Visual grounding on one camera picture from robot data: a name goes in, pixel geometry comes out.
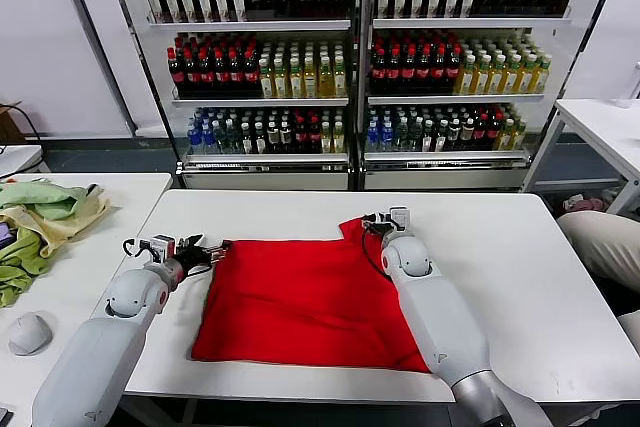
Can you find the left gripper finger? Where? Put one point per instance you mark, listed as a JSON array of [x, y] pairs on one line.
[[219, 252], [192, 241]]

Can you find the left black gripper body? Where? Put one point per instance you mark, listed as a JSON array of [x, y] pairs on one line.
[[192, 259]]

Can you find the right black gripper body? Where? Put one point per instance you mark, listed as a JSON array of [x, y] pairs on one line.
[[384, 229]]

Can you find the red t-shirt with bear print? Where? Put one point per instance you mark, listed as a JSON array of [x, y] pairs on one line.
[[300, 297]]

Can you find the blue label water bottle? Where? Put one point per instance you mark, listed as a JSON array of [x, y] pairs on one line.
[[192, 139], [206, 139], [386, 137], [372, 137]]

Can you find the green tinted water bottle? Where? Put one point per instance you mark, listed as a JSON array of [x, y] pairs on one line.
[[220, 139], [232, 139], [401, 137], [415, 137]]

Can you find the small yellow juice bottle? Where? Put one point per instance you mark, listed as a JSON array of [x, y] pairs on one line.
[[507, 137], [326, 139], [339, 139], [520, 137]]

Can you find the small dark drink bottle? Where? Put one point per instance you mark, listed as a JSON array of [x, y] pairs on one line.
[[260, 139], [466, 137], [286, 139], [246, 139], [427, 137], [273, 139], [453, 137], [440, 137]]

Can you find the small red cap cola bottle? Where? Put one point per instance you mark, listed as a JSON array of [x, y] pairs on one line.
[[300, 139], [480, 137], [314, 139], [494, 137]]

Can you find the cream yellow garment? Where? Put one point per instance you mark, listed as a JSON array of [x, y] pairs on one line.
[[75, 227]]

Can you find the light green garment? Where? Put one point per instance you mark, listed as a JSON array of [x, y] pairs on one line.
[[45, 199]]

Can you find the lime green garment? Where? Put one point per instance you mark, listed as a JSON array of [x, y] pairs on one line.
[[20, 262]]

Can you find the grey computer mouse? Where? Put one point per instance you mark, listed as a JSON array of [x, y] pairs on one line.
[[30, 334]]

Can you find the smartphone with purple screen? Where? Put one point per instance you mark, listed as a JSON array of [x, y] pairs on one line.
[[4, 236]]

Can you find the small white desk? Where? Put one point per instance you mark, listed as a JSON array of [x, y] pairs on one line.
[[17, 159]]

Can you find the pink cloth pile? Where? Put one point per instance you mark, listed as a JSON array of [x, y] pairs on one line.
[[585, 204]]

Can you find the brown cardboard box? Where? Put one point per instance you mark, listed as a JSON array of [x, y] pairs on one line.
[[7, 124]]

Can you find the beige trousered leg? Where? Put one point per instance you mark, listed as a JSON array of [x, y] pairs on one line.
[[605, 247], [631, 332]]

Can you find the glass door beverage cooler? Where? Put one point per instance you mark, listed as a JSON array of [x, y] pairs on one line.
[[470, 23], [260, 24]]

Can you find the white side table with legs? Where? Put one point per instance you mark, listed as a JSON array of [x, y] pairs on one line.
[[600, 127]]

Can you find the black flat device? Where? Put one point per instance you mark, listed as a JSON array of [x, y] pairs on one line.
[[4, 416]]

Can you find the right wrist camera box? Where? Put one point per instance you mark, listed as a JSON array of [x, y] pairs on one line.
[[400, 218]]

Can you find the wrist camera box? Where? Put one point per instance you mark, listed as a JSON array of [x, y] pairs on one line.
[[400, 218], [162, 248]]

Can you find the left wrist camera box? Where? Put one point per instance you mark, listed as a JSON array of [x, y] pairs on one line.
[[162, 248]]

